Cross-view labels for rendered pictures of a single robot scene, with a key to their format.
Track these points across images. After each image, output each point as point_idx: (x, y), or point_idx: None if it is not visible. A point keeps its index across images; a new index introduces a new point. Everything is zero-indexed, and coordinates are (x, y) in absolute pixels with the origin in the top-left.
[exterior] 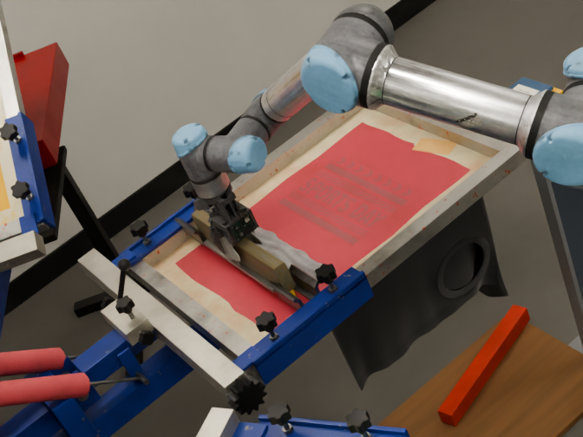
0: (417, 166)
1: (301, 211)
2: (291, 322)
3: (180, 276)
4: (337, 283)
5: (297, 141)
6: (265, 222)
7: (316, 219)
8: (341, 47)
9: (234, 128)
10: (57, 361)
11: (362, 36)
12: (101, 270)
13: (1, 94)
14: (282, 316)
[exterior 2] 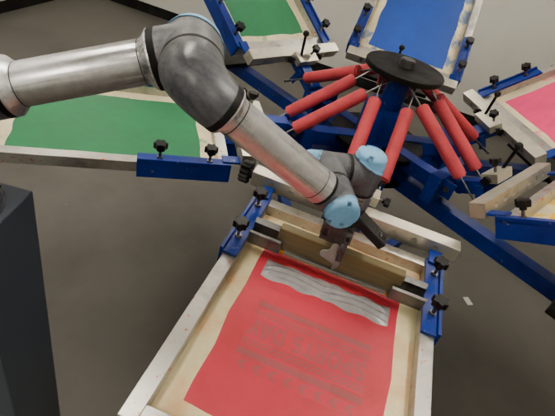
0: (251, 404)
1: (339, 336)
2: (253, 215)
3: None
4: (238, 242)
5: (416, 414)
6: (362, 322)
7: (315, 326)
8: (181, 19)
9: (337, 163)
10: None
11: (170, 31)
12: (429, 233)
13: None
14: None
